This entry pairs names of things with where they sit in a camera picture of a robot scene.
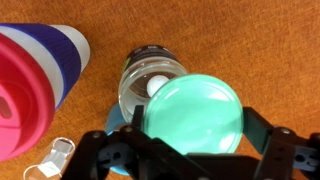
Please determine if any orange fabric couch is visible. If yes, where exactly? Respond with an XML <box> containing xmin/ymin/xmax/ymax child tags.
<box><xmin>0</xmin><ymin>0</ymin><xmax>320</xmax><ymax>180</ymax></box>

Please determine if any small clear plastic container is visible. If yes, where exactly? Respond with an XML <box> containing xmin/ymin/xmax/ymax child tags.
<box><xmin>22</xmin><ymin>136</ymin><xmax>77</xmax><ymax>180</ymax></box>

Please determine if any white cup with pink lid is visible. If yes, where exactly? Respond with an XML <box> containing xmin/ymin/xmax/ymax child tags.
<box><xmin>0</xmin><ymin>22</ymin><xmax>91</xmax><ymax>163</ymax></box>

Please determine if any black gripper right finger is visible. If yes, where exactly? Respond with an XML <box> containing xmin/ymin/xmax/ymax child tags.
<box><xmin>241</xmin><ymin>106</ymin><xmax>320</xmax><ymax>180</ymax></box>

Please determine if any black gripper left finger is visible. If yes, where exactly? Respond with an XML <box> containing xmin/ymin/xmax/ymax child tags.
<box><xmin>59</xmin><ymin>104</ymin><xmax>214</xmax><ymax>180</ymax></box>

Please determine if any green round lid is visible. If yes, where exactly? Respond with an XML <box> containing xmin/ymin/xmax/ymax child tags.
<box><xmin>141</xmin><ymin>73</ymin><xmax>244</xmax><ymax>156</ymax></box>

